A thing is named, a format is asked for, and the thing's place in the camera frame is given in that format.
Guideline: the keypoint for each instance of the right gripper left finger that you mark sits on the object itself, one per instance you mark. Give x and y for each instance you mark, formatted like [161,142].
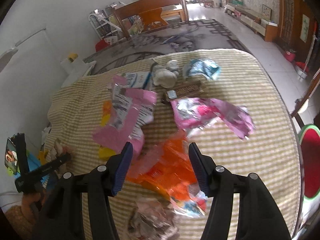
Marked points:
[61,215]

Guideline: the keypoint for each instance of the brown snack wrapper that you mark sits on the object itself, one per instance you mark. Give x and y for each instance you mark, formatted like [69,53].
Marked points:
[186,90]

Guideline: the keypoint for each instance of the pink foil wrapper right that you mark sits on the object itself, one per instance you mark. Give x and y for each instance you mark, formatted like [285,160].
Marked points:
[195,114]

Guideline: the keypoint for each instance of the white crumpled tissue wad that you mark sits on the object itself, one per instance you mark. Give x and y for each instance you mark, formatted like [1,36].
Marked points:
[165,76]

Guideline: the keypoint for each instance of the teal white crumpled wrapper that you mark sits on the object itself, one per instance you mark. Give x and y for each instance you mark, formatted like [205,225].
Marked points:
[207,68]

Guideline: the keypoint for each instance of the phone on tripod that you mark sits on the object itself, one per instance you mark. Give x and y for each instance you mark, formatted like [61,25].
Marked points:
[10,158]

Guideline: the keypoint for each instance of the grey newspaper ball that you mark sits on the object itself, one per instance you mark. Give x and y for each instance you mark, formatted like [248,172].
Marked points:
[152,219]

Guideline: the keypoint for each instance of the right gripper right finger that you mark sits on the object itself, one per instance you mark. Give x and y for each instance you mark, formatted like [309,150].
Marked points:
[259,216]

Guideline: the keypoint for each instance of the white milk carton box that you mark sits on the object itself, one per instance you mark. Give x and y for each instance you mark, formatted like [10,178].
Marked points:
[140,80]

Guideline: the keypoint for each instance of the patterned grey floor rug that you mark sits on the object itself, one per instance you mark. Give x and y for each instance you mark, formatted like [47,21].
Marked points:
[174,38]

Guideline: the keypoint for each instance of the long tv cabinet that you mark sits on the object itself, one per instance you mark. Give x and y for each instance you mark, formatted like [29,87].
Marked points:
[266,28]

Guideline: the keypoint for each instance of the red plastic basin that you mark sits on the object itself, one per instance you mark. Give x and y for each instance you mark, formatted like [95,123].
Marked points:
[290,55]

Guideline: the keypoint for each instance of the pink paper wrapper left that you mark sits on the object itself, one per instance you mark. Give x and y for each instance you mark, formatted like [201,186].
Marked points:
[124,115]

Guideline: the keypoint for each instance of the watermelon pattern trash bin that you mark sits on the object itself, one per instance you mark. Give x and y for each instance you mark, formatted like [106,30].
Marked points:
[309,144]

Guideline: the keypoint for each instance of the orange plastic wrapper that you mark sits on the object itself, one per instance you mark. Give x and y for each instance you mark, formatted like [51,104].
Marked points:
[166,169]

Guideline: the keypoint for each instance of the white metal shelf rack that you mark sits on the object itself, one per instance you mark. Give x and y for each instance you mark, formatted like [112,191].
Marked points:
[102,26]

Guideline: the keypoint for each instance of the white cabinet with yellow toy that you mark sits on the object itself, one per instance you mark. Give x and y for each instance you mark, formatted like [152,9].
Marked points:
[76,68]

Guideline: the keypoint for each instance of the dark carved wooden chair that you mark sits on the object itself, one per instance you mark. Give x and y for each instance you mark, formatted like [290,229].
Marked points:
[303,102]

